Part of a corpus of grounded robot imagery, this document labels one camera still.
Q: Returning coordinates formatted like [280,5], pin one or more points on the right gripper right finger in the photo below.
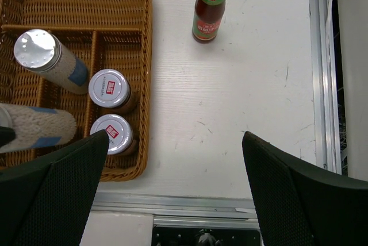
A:
[298,203]

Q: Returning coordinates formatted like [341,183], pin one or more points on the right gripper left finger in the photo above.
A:
[47,201]

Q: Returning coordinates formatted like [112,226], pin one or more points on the silver lid blue can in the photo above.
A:
[36,127]

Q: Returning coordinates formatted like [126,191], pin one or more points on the brown jar white lid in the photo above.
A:
[122,141]
[110,90]

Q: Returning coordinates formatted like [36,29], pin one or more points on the woven wicker divided basket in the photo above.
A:
[113,34]

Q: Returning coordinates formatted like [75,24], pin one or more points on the red label sauce bottle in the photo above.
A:
[207,19]

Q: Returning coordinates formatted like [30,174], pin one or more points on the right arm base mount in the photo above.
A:
[164,235]

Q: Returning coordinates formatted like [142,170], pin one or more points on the front aluminium rail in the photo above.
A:
[191,212]

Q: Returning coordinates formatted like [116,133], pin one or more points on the aluminium rail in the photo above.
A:
[191,212]
[325,93]

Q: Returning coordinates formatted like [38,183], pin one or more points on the right side aluminium rail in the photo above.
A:
[325,93]

